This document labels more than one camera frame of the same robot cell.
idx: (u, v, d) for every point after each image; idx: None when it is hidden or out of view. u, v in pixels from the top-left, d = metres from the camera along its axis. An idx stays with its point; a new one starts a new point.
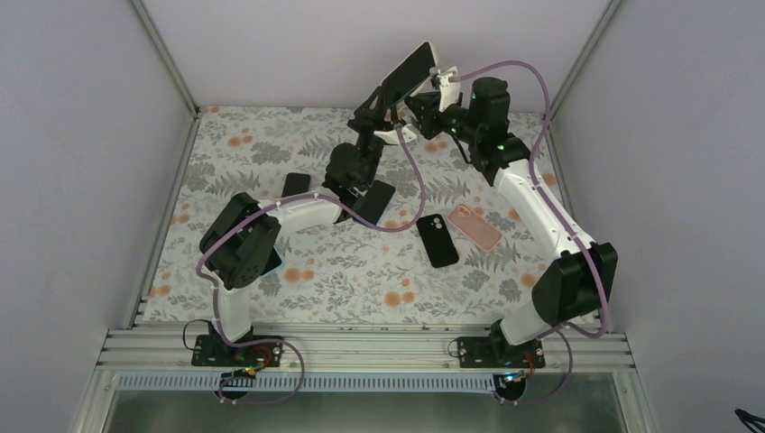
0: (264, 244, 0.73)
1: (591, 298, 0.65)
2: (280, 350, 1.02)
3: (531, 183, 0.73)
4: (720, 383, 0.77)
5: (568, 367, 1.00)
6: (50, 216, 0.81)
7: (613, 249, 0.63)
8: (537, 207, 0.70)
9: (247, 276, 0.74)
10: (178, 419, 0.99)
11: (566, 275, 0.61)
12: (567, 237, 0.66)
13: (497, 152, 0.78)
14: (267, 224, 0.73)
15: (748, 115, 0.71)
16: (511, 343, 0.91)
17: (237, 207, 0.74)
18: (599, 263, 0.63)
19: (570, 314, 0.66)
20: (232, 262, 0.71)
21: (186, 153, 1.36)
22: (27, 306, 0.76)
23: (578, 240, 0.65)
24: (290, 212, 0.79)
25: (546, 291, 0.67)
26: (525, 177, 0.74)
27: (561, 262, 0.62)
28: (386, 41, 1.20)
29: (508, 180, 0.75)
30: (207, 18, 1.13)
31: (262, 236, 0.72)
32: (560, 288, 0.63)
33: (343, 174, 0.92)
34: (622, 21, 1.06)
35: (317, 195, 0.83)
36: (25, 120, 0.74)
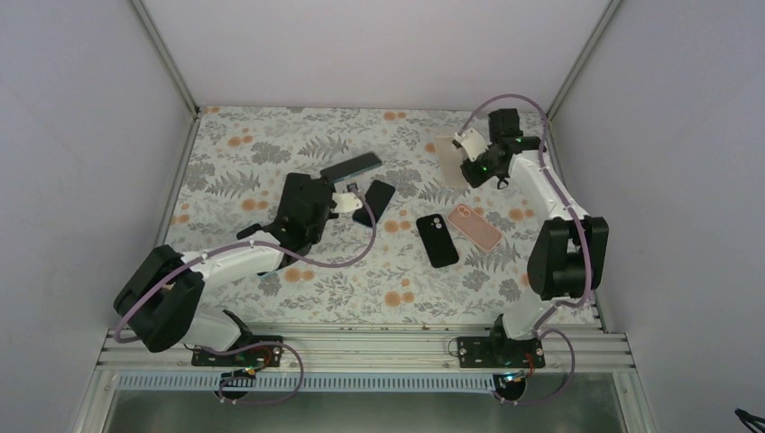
0: (188, 304, 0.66)
1: (578, 273, 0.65)
2: (280, 351, 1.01)
3: (539, 166, 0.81)
4: (720, 384, 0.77)
5: (572, 368, 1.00)
6: (51, 215, 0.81)
7: (606, 225, 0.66)
8: (539, 181, 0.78)
9: (170, 339, 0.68)
10: (178, 419, 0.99)
11: (555, 235, 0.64)
12: (563, 207, 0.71)
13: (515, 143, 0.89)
14: (188, 282, 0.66)
15: (747, 115, 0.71)
16: (510, 336, 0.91)
17: (154, 263, 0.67)
18: (588, 235, 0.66)
19: (557, 286, 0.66)
20: (151, 326, 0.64)
21: (185, 152, 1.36)
22: (27, 306, 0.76)
23: (573, 210, 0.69)
24: (217, 263, 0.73)
25: (536, 261, 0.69)
26: (534, 161, 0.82)
27: (551, 225, 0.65)
28: (386, 41, 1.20)
29: (518, 165, 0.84)
30: (207, 18, 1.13)
31: (183, 296, 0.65)
32: (548, 249, 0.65)
33: (311, 206, 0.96)
34: (622, 20, 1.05)
35: (253, 243, 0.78)
36: (26, 119, 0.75)
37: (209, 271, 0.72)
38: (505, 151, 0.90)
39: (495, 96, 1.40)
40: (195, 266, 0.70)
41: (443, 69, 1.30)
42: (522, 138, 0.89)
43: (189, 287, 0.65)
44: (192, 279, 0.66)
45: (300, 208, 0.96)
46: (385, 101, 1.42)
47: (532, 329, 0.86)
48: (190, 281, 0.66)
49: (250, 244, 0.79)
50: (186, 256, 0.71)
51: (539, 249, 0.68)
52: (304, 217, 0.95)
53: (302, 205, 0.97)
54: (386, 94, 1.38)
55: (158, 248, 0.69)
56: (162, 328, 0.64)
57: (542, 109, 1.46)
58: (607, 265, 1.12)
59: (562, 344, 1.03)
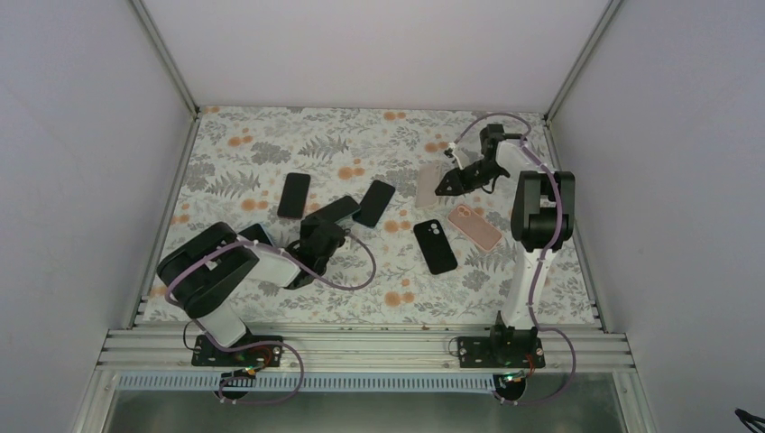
0: (235, 277, 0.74)
1: (550, 223, 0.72)
2: (280, 350, 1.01)
3: (519, 146, 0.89)
4: (719, 384, 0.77)
5: (573, 368, 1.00)
6: (51, 216, 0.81)
7: (574, 176, 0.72)
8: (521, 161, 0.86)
9: (203, 311, 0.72)
10: (177, 419, 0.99)
11: (528, 185, 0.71)
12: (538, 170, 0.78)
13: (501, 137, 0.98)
14: (245, 255, 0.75)
15: (747, 116, 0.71)
16: (509, 322, 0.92)
17: (214, 237, 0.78)
18: (559, 187, 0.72)
19: (532, 233, 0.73)
20: (196, 289, 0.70)
21: (185, 152, 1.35)
22: (27, 306, 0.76)
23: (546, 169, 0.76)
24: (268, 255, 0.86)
25: (515, 213, 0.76)
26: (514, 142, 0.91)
27: (527, 175, 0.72)
28: (386, 41, 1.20)
29: (503, 149, 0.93)
30: (207, 18, 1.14)
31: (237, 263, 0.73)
32: (524, 199, 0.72)
33: (327, 239, 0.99)
34: (622, 21, 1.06)
35: (282, 252, 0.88)
36: (26, 119, 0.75)
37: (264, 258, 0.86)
38: (493, 143, 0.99)
39: (494, 96, 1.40)
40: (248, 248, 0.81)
41: (443, 69, 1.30)
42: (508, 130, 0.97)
43: (244, 258, 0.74)
44: (247, 252, 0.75)
45: (317, 241, 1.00)
46: (385, 101, 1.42)
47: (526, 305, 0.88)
48: (245, 254, 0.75)
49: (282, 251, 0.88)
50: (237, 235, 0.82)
51: (518, 201, 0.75)
52: (318, 247, 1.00)
53: (324, 230, 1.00)
54: (386, 94, 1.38)
55: (217, 226, 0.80)
56: (207, 291, 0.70)
57: (542, 109, 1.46)
58: (607, 266, 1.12)
59: (562, 344, 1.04)
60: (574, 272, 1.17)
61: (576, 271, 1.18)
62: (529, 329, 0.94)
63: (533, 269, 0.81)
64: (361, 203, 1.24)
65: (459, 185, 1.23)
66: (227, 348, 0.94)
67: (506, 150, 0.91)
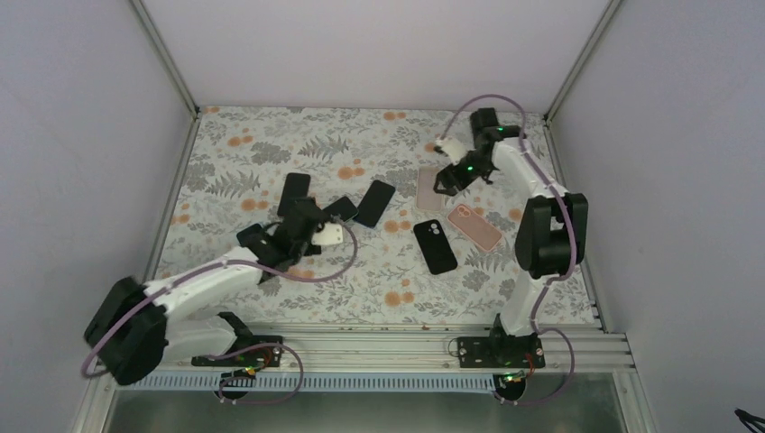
0: (151, 341, 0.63)
1: (562, 249, 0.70)
2: (280, 351, 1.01)
3: (520, 152, 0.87)
4: (719, 384, 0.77)
5: (573, 368, 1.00)
6: (51, 215, 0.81)
7: (585, 200, 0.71)
8: (522, 166, 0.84)
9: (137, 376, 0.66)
10: (178, 419, 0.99)
11: (537, 213, 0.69)
12: (544, 186, 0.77)
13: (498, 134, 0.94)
14: (154, 317, 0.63)
15: (746, 116, 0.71)
16: (509, 331, 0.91)
17: (119, 296, 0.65)
18: (570, 212, 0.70)
19: (542, 262, 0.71)
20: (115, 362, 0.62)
21: (185, 152, 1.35)
22: (28, 306, 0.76)
23: (552, 188, 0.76)
24: (187, 293, 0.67)
25: (524, 240, 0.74)
26: (516, 146, 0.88)
27: (537, 201, 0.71)
28: (386, 40, 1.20)
29: (502, 152, 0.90)
30: (207, 18, 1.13)
31: (144, 330, 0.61)
32: (534, 225, 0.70)
33: (303, 217, 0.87)
34: (622, 21, 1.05)
35: (225, 262, 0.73)
36: (26, 120, 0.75)
37: (177, 302, 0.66)
38: (488, 139, 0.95)
39: (494, 96, 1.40)
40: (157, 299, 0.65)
41: (443, 69, 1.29)
42: (504, 127, 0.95)
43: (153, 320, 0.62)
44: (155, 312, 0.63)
45: (290, 222, 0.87)
46: (385, 101, 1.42)
47: (529, 319, 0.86)
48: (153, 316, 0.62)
49: (223, 263, 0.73)
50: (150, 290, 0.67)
51: (526, 229, 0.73)
52: (292, 230, 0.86)
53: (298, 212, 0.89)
54: (385, 94, 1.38)
55: (121, 281, 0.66)
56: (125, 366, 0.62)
57: (542, 109, 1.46)
58: (607, 266, 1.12)
59: (561, 343, 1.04)
60: (574, 272, 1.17)
61: (576, 271, 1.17)
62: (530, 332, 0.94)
63: (539, 292, 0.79)
64: (361, 203, 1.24)
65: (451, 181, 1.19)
66: (222, 356, 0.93)
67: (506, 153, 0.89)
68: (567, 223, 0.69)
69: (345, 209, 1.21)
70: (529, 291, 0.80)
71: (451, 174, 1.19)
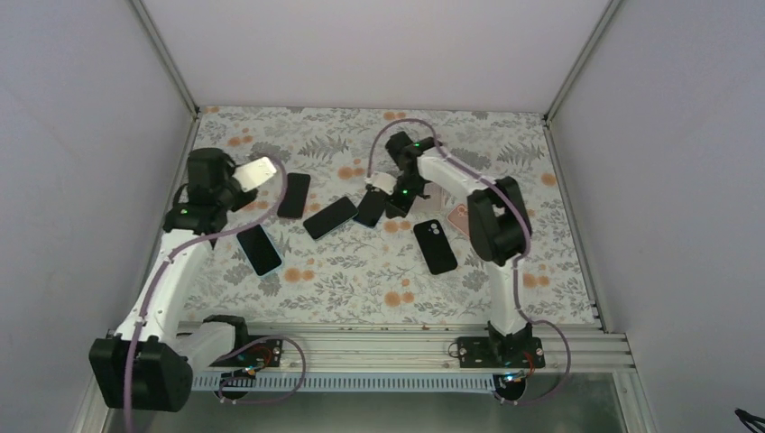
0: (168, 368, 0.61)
1: (517, 230, 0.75)
2: (279, 350, 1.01)
3: (440, 158, 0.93)
4: (719, 384, 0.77)
5: (566, 367, 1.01)
6: (51, 215, 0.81)
7: (514, 180, 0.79)
8: (448, 170, 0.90)
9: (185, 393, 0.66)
10: (177, 419, 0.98)
11: (481, 205, 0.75)
12: (475, 181, 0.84)
13: (414, 150, 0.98)
14: (149, 352, 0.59)
15: (746, 116, 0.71)
16: (505, 332, 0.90)
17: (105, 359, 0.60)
18: (507, 194, 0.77)
19: (502, 246, 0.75)
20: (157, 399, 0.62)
21: (185, 152, 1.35)
22: (28, 306, 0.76)
23: (484, 179, 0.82)
24: (161, 311, 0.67)
25: (477, 234, 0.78)
26: (435, 155, 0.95)
27: (474, 198, 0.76)
28: (386, 39, 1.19)
29: (426, 163, 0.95)
30: (207, 17, 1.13)
31: (155, 364, 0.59)
32: (483, 220, 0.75)
33: (204, 161, 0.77)
34: (622, 21, 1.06)
35: (169, 258, 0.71)
36: (25, 118, 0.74)
37: (159, 324, 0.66)
38: (410, 158, 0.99)
39: (494, 96, 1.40)
40: (142, 336, 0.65)
41: (443, 68, 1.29)
42: (419, 142, 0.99)
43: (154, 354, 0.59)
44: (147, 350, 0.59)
45: (195, 171, 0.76)
46: (385, 101, 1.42)
47: (518, 307, 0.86)
48: (149, 352, 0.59)
49: (168, 261, 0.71)
50: (124, 335, 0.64)
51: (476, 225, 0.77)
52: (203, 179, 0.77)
53: (192, 168, 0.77)
54: (385, 94, 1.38)
55: (91, 348, 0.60)
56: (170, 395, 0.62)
57: (542, 109, 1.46)
58: (607, 266, 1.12)
59: (558, 344, 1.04)
60: (574, 272, 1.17)
61: (575, 271, 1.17)
62: (525, 327, 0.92)
63: (510, 278, 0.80)
64: (360, 203, 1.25)
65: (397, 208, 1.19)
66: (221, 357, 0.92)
67: (428, 163, 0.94)
68: (510, 203, 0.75)
69: (345, 211, 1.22)
70: (502, 280, 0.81)
71: (392, 203, 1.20)
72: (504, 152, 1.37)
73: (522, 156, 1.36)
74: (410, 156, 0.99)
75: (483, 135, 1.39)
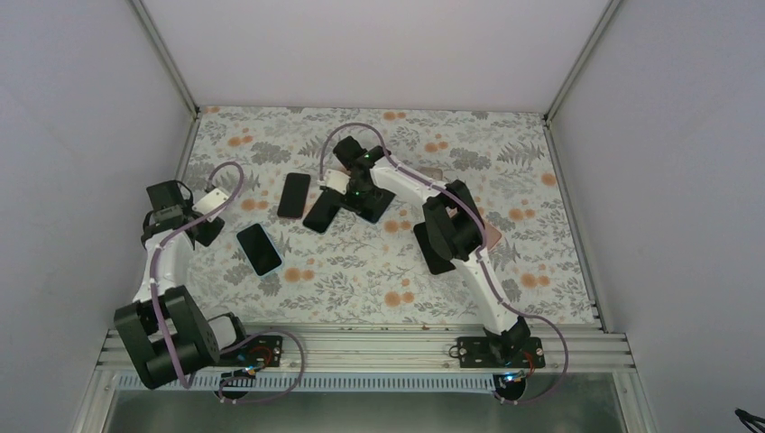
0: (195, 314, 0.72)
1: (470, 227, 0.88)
2: (280, 350, 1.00)
3: (391, 167, 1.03)
4: (720, 384, 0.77)
5: (566, 367, 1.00)
6: (50, 215, 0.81)
7: (464, 183, 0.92)
8: (401, 179, 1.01)
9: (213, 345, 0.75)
10: (177, 419, 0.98)
11: (436, 210, 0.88)
12: (428, 188, 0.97)
13: (366, 161, 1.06)
14: (172, 292, 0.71)
15: (747, 115, 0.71)
16: (499, 331, 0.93)
17: (133, 327, 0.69)
18: (458, 196, 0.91)
19: (460, 244, 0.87)
20: (190, 351, 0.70)
21: (185, 152, 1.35)
22: (28, 306, 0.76)
23: (435, 186, 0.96)
24: (168, 275, 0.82)
25: (437, 236, 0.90)
26: (386, 165, 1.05)
27: (428, 206, 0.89)
28: (386, 39, 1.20)
29: (380, 175, 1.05)
30: (207, 19, 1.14)
31: (185, 308, 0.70)
32: (439, 224, 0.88)
33: (164, 184, 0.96)
34: (622, 21, 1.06)
35: (161, 244, 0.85)
36: (25, 118, 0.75)
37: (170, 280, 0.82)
38: (362, 169, 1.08)
39: (494, 96, 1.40)
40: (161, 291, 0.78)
41: (443, 68, 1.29)
42: (369, 152, 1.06)
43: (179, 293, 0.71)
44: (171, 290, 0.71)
45: (159, 195, 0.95)
46: (385, 101, 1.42)
47: (501, 299, 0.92)
48: (172, 292, 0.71)
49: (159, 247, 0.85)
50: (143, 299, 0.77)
51: (434, 228, 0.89)
52: (166, 199, 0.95)
53: (155, 196, 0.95)
54: (386, 94, 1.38)
55: (118, 313, 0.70)
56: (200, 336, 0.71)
57: (542, 109, 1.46)
58: (607, 266, 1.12)
59: (556, 344, 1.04)
60: (575, 272, 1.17)
61: (576, 271, 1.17)
62: (521, 324, 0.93)
63: (479, 271, 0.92)
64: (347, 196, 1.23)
65: (350, 207, 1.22)
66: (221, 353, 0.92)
67: (382, 174, 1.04)
68: (461, 204, 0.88)
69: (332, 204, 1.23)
70: (475, 277, 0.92)
71: (345, 201, 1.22)
72: (504, 152, 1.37)
73: (523, 156, 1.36)
74: (362, 167, 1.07)
75: (483, 135, 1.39)
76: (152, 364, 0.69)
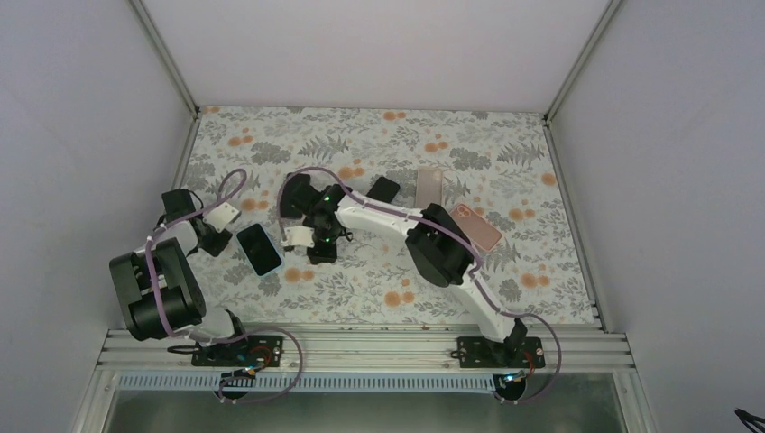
0: (184, 268, 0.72)
1: (457, 250, 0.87)
2: (280, 350, 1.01)
3: (359, 205, 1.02)
4: (721, 384, 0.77)
5: (559, 367, 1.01)
6: (50, 215, 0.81)
7: (439, 207, 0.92)
8: (371, 215, 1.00)
9: (200, 303, 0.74)
10: (177, 419, 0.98)
11: (419, 244, 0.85)
12: (403, 219, 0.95)
13: (327, 204, 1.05)
14: (161, 244, 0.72)
15: (748, 115, 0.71)
16: (499, 338, 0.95)
17: (125, 274, 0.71)
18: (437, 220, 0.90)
19: (451, 269, 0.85)
20: (175, 303, 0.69)
21: (185, 152, 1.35)
22: (28, 306, 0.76)
23: (410, 215, 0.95)
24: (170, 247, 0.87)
25: (427, 268, 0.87)
26: (353, 204, 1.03)
27: (411, 238, 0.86)
28: (385, 40, 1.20)
29: (347, 216, 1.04)
30: (207, 19, 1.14)
31: (173, 259, 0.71)
32: (425, 253, 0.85)
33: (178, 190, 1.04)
34: (622, 21, 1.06)
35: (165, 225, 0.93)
36: (25, 118, 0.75)
37: None
38: (325, 212, 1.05)
39: (494, 96, 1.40)
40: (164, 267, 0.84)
41: (443, 67, 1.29)
42: (328, 195, 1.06)
43: (169, 244, 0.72)
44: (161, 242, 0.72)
45: (171, 199, 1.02)
46: (385, 101, 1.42)
47: (497, 306, 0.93)
48: (161, 244, 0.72)
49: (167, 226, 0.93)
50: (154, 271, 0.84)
51: (422, 261, 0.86)
52: (174, 204, 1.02)
53: (169, 201, 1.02)
54: (385, 94, 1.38)
55: (115, 261, 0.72)
56: (185, 290, 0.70)
57: (542, 109, 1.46)
58: (607, 267, 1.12)
59: (550, 343, 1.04)
60: (575, 272, 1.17)
61: (576, 271, 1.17)
62: (518, 323, 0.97)
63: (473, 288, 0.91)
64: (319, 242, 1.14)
65: (321, 256, 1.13)
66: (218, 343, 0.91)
67: (350, 215, 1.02)
68: (442, 228, 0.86)
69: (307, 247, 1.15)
70: (469, 293, 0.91)
71: (316, 252, 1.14)
72: (504, 152, 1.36)
73: (523, 156, 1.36)
74: (325, 210, 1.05)
75: (483, 135, 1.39)
76: (139, 315, 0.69)
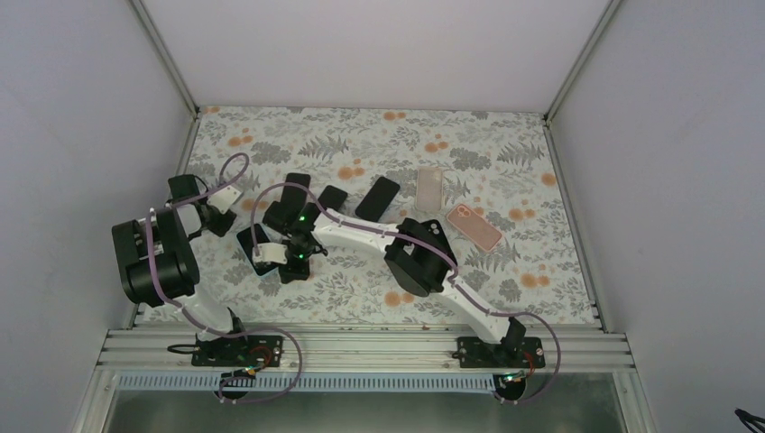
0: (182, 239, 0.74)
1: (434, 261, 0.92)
2: (280, 350, 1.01)
3: (335, 223, 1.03)
4: (720, 383, 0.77)
5: (557, 368, 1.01)
6: (50, 216, 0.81)
7: (413, 219, 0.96)
8: (346, 233, 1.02)
9: (194, 276, 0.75)
10: (177, 419, 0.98)
11: (399, 258, 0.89)
12: (381, 235, 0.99)
13: (302, 225, 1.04)
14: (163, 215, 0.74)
15: (749, 115, 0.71)
16: (495, 339, 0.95)
17: (124, 238, 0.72)
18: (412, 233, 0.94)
19: (430, 279, 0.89)
20: (170, 269, 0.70)
21: (185, 152, 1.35)
22: (27, 306, 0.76)
23: (387, 232, 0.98)
24: None
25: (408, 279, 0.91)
26: (328, 222, 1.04)
27: (391, 254, 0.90)
28: (385, 39, 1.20)
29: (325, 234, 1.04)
30: (207, 19, 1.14)
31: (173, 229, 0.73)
32: (405, 267, 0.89)
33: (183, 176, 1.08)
34: (623, 21, 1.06)
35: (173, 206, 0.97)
36: (24, 117, 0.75)
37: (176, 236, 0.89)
38: (301, 233, 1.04)
39: (494, 96, 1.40)
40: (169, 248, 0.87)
41: (443, 68, 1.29)
42: (304, 214, 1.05)
43: (169, 215, 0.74)
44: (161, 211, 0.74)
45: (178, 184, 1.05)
46: (385, 101, 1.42)
47: (489, 308, 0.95)
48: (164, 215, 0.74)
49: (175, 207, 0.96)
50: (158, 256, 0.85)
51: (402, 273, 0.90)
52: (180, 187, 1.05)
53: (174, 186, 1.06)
54: (385, 94, 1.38)
55: (117, 228, 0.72)
56: (183, 258, 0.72)
57: (542, 109, 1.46)
58: (608, 267, 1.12)
59: (549, 343, 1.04)
60: (575, 272, 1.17)
61: (576, 271, 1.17)
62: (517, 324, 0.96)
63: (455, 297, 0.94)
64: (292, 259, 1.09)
65: (295, 273, 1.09)
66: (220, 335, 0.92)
67: (325, 234, 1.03)
68: (419, 241, 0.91)
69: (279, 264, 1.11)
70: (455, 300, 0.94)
71: (289, 268, 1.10)
72: (504, 152, 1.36)
73: (523, 156, 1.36)
74: (301, 231, 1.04)
75: (483, 135, 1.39)
76: (133, 278, 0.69)
